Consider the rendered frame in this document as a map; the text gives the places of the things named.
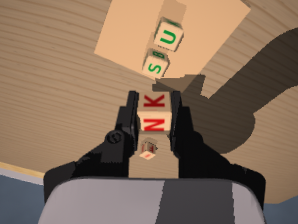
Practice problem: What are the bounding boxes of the tan flat mat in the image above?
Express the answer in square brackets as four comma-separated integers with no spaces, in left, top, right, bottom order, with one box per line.
[94,0,251,92]

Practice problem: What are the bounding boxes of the beige block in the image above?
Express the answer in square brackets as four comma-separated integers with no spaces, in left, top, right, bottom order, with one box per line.
[154,16,184,51]
[136,92,172,135]
[140,142,156,160]
[142,48,168,79]

